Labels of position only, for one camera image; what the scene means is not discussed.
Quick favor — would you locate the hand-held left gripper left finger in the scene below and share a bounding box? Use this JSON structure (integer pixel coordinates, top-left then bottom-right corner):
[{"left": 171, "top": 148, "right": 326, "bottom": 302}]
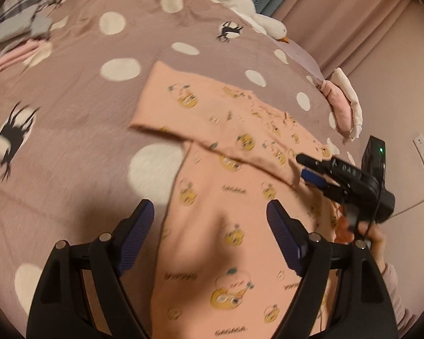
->
[{"left": 26, "top": 199, "right": 155, "bottom": 339}]

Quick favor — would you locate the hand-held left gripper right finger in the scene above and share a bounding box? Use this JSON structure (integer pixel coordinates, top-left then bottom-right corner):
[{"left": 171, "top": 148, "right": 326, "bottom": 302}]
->
[{"left": 266, "top": 199, "right": 399, "bottom": 339}]

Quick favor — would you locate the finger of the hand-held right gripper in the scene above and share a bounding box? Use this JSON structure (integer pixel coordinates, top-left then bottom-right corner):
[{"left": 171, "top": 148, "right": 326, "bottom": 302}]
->
[
  {"left": 301, "top": 169, "right": 349, "bottom": 203},
  {"left": 296, "top": 154, "right": 362, "bottom": 183}
]

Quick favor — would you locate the pink cartoon print garment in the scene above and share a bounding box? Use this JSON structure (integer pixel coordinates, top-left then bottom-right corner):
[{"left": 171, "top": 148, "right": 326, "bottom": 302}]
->
[{"left": 130, "top": 61, "right": 344, "bottom": 339}]

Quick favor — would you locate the person's right hand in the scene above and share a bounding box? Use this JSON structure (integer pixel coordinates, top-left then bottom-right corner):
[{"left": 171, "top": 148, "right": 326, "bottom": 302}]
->
[{"left": 335, "top": 215, "right": 386, "bottom": 266}]

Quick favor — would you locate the white crumpled garment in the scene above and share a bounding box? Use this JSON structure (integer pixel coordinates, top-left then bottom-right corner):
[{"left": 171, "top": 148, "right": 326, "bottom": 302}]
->
[{"left": 330, "top": 68, "right": 364, "bottom": 140}]

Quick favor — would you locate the mauve polka dot blanket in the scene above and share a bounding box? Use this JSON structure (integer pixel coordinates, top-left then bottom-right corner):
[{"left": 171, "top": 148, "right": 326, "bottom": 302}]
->
[{"left": 0, "top": 0, "right": 367, "bottom": 339}]

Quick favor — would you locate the pink curtain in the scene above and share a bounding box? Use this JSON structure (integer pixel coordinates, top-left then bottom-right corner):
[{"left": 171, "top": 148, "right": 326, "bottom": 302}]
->
[{"left": 270, "top": 0, "right": 424, "bottom": 80}]

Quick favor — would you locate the light pink cloth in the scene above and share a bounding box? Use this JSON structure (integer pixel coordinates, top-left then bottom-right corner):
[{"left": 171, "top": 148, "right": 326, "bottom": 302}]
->
[{"left": 0, "top": 39, "right": 53, "bottom": 82}]

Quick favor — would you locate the grey cloth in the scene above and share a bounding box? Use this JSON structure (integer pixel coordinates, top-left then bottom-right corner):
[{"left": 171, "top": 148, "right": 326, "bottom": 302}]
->
[{"left": 0, "top": 15, "right": 54, "bottom": 47}]

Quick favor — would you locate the white power cable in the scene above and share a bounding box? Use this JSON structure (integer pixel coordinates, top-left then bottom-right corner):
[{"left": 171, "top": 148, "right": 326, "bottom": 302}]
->
[{"left": 391, "top": 180, "right": 424, "bottom": 220}]

